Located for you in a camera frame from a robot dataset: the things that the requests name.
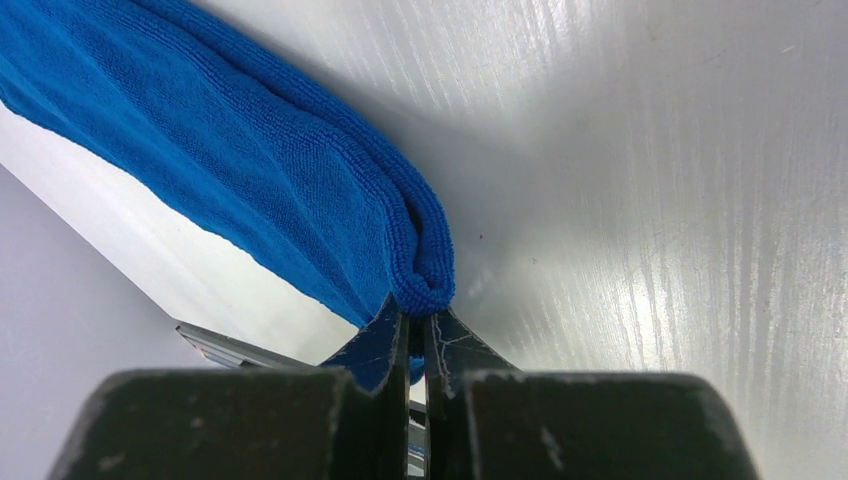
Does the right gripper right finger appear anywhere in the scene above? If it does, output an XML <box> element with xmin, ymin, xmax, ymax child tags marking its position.
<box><xmin>423</xmin><ymin>311</ymin><xmax>758</xmax><ymax>479</ymax></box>

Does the blue microfiber towel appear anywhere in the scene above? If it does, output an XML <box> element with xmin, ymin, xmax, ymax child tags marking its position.
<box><xmin>0</xmin><ymin>0</ymin><xmax>457</xmax><ymax>387</ymax></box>

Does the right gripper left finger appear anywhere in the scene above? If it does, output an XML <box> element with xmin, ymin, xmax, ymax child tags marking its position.
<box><xmin>49</xmin><ymin>298</ymin><xmax>410</xmax><ymax>479</ymax></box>

